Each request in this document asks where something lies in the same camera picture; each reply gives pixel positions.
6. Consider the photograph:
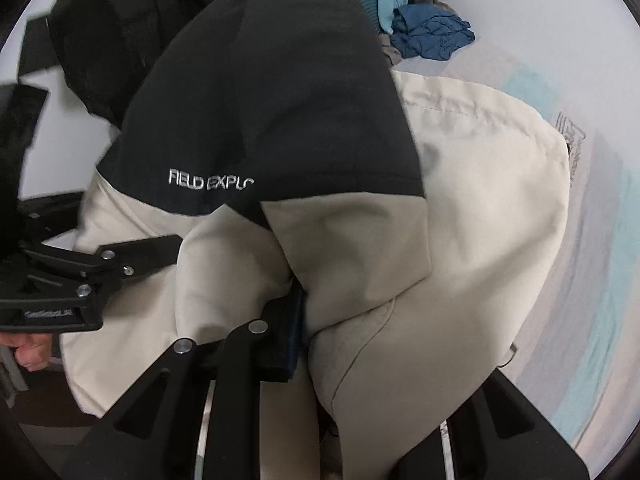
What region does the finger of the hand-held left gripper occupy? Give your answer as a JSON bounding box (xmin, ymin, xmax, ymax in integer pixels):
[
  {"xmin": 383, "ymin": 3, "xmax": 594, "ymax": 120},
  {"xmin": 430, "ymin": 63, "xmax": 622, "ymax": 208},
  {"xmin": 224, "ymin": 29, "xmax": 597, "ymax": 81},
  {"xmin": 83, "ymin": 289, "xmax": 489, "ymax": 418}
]
[
  {"xmin": 75, "ymin": 265, "xmax": 136, "ymax": 306},
  {"xmin": 95, "ymin": 234, "xmax": 183, "ymax": 281}
]

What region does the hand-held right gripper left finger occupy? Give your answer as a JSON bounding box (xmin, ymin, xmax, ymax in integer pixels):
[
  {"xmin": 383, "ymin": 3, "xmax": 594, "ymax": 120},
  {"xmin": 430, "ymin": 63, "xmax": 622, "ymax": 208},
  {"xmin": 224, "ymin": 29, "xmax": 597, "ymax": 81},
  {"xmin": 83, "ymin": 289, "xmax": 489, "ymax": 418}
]
[{"xmin": 60, "ymin": 285, "xmax": 326, "ymax": 480}]

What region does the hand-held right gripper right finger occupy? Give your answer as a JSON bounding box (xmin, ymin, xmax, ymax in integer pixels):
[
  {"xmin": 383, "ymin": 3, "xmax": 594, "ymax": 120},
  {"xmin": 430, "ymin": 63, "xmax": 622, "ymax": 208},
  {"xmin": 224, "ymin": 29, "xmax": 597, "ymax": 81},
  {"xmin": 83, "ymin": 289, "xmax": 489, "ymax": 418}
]
[{"xmin": 395, "ymin": 372, "xmax": 591, "ymax": 480}]

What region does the cream and black hooded jacket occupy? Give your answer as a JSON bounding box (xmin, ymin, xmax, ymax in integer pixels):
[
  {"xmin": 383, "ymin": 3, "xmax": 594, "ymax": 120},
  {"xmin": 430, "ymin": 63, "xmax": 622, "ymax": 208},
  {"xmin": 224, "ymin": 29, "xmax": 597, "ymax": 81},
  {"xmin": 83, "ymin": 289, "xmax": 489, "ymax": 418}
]
[{"xmin": 60, "ymin": 0, "xmax": 571, "ymax": 480}]

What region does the person's left hand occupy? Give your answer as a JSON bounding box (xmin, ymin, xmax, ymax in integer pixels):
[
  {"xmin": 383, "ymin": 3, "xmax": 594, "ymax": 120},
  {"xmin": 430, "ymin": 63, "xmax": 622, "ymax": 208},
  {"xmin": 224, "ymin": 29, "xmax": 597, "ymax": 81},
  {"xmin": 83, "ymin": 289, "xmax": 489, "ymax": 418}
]
[{"xmin": 0, "ymin": 332, "xmax": 53, "ymax": 373}]

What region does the bed with striped sheet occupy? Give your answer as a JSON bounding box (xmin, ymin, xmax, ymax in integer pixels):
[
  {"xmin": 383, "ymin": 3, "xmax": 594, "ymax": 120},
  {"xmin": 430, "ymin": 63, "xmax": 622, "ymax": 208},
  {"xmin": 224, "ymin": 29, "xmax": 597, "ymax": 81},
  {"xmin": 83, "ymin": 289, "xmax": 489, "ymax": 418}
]
[{"xmin": 385, "ymin": 35, "xmax": 640, "ymax": 461}]

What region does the black coat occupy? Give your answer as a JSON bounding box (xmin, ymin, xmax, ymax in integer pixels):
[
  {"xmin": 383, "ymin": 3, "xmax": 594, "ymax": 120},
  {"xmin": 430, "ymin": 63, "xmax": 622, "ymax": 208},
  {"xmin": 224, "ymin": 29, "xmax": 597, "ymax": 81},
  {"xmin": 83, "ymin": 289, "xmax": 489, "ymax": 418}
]
[{"xmin": 47, "ymin": 0, "xmax": 236, "ymax": 128}]

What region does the dark blue crumpled cloth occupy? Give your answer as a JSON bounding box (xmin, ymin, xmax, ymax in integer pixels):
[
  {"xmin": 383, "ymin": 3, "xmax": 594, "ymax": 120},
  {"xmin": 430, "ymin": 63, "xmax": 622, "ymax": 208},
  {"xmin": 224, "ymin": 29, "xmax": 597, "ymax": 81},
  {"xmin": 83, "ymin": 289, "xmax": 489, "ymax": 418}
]
[{"xmin": 390, "ymin": 4, "xmax": 476, "ymax": 61}]

